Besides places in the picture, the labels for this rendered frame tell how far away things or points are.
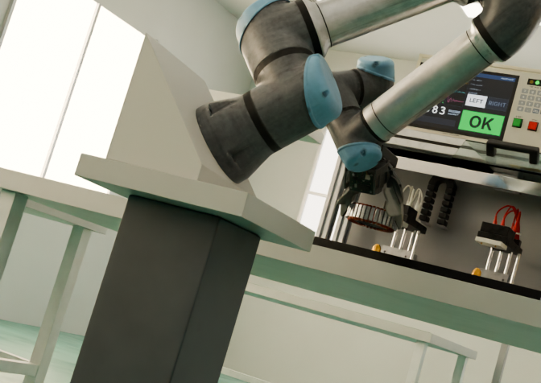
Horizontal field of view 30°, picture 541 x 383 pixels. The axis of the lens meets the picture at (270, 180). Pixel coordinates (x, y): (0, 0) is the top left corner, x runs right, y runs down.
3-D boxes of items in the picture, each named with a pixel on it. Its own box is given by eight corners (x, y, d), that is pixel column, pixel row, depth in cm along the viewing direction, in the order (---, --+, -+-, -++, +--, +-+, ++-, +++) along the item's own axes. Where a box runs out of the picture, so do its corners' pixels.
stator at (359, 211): (385, 225, 206) (390, 208, 206) (336, 214, 211) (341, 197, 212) (402, 236, 215) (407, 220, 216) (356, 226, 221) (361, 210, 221)
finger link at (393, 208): (390, 236, 206) (369, 195, 206) (402, 227, 211) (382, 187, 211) (402, 232, 204) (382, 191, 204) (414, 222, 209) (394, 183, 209)
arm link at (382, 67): (346, 55, 202) (383, 52, 205) (344, 109, 206) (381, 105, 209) (365, 63, 195) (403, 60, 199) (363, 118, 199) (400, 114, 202)
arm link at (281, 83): (264, 131, 168) (336, 92, 165) (239, 71, 174) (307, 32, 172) (291, 159, 178) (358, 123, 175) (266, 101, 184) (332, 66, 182)
